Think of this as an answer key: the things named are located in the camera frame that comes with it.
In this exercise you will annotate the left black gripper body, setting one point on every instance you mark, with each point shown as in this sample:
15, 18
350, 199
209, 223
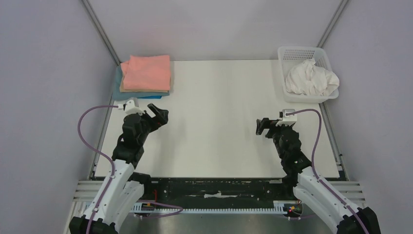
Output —
149, 124

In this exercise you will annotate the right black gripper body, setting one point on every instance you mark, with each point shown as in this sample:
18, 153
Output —
272, 127

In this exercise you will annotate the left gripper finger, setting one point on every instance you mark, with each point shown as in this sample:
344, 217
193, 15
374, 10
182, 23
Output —
163, 120
157, 111

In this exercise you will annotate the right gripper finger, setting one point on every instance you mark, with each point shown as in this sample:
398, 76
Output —
268, 122
259, 128

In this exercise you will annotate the white t shirt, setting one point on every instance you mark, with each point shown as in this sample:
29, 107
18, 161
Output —
308, 79

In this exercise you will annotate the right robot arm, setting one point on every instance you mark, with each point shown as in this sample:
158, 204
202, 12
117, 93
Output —
341, 215

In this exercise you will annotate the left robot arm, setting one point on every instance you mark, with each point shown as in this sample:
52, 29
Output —
119, 191

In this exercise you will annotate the folded blue t shirt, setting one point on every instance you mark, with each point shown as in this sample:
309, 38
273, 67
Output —
118, 96

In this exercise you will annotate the folded pink t shirt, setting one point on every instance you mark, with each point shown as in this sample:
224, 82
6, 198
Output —
152, 73

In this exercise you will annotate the white plastic basket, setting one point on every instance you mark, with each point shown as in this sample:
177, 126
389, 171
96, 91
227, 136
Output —
290, 56

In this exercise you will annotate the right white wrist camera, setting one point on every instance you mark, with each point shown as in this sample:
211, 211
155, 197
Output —
287, 118

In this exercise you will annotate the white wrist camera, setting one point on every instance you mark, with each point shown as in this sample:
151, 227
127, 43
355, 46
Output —
131, 106
287, 118

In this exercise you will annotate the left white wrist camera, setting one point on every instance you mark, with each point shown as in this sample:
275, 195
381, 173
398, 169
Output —
131, 106

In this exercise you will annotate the white slotted cable duct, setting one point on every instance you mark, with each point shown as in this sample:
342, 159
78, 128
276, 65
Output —
143, 208

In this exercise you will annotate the aluminium frame rail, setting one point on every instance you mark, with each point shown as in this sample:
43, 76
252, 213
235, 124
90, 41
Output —
350, 189

